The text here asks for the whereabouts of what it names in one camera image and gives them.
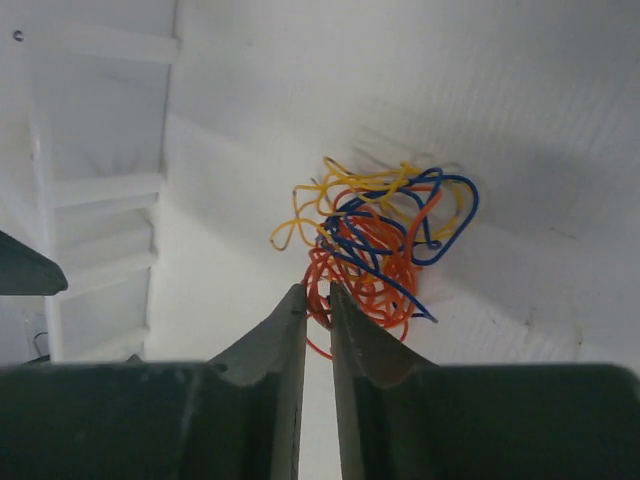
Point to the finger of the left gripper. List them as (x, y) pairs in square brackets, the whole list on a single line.
[(26, 272)]

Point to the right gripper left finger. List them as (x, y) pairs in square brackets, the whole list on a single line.
[(235, 416)]

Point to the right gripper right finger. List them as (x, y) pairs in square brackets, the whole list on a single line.
[(400, 416)]

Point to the white compartment tray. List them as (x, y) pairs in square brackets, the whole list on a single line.
[(83, 109)]

